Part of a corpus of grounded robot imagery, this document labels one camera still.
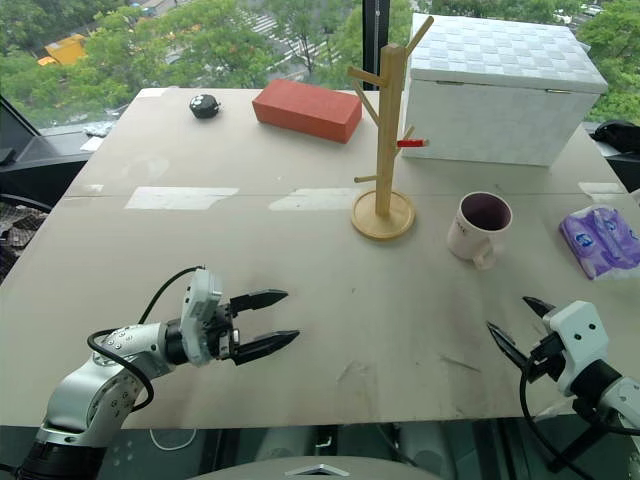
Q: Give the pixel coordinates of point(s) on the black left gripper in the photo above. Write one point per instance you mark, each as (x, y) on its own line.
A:
(225, 340)

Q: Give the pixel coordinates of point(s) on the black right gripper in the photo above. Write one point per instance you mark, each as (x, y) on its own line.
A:
(547, 357)

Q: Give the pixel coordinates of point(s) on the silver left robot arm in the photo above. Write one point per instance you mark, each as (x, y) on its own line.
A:
(80, 395)

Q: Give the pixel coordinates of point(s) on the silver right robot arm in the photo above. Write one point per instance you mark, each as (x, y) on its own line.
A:
(625, 397)

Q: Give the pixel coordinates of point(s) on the wooden mug tree stand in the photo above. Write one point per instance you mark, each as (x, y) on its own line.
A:
(387, 150)

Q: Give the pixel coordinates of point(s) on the white mug with dark inside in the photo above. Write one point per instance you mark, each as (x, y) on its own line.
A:
(465, 240)

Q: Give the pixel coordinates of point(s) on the purple tissue pack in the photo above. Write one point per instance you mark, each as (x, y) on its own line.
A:
(600, 240)

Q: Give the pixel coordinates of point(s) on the white tape patch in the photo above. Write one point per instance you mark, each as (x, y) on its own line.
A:
(180, 197)
(602, 188)

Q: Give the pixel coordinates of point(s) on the grey rounded robot torso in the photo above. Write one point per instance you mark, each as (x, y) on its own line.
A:
(310, 470)

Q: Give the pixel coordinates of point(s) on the white woven lidded box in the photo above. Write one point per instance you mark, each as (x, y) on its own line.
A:
(490, 120)

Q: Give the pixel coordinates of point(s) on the black bag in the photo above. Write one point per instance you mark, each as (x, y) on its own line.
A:
(617, 135)

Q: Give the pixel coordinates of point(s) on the red brick block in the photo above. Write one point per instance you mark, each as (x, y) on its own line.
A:
(305, 112)

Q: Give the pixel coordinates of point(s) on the small black round gadget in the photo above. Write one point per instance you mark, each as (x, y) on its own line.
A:
(204, 106)

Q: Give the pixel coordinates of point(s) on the dark mesh chair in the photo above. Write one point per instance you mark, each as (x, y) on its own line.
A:
(17, 225)

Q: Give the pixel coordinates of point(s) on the dark window ledge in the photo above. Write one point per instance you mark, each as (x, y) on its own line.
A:
(35, 155)

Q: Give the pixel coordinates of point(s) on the yellow truck outside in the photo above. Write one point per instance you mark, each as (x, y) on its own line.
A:
(62, 50)

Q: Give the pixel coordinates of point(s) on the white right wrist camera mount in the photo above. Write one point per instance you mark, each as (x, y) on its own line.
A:
(580, 335)

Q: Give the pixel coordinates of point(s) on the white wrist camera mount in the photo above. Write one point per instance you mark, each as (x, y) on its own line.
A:
(200, 310)
(580, 335)

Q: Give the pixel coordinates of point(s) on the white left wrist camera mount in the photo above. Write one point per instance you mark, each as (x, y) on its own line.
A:
(200, 310)

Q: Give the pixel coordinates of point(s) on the black window frame post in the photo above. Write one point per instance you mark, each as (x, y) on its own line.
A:
(375, 45)

